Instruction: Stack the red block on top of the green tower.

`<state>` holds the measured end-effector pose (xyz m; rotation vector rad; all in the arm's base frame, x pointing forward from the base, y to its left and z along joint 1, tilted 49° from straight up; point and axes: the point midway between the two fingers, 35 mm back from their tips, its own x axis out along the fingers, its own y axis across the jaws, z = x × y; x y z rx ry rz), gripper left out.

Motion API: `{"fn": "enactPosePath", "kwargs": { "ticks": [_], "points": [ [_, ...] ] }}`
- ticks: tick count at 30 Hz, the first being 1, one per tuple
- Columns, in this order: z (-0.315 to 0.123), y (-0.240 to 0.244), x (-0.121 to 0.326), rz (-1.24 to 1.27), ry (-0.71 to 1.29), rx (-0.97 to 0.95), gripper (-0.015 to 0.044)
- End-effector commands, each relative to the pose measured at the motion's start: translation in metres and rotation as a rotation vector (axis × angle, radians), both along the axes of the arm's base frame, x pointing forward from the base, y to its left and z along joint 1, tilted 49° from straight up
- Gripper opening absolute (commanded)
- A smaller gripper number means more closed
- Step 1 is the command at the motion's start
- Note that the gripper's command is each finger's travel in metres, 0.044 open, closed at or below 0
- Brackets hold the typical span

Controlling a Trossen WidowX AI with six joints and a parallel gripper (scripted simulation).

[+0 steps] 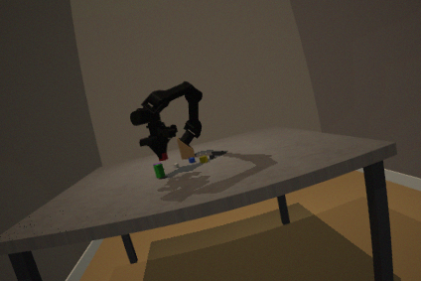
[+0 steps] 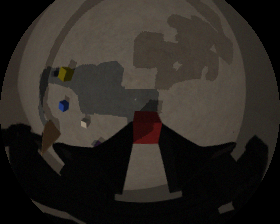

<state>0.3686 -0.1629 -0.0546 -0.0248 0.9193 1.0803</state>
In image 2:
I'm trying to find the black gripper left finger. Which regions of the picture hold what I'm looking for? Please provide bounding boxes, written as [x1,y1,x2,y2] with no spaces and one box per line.
[52,122,132,196]

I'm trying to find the small blue block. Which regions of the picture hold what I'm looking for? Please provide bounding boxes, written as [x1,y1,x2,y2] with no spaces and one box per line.
[59,99,69,112]

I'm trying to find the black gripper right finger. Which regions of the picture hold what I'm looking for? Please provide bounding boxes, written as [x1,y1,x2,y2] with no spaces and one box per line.
[159,124,236,193]

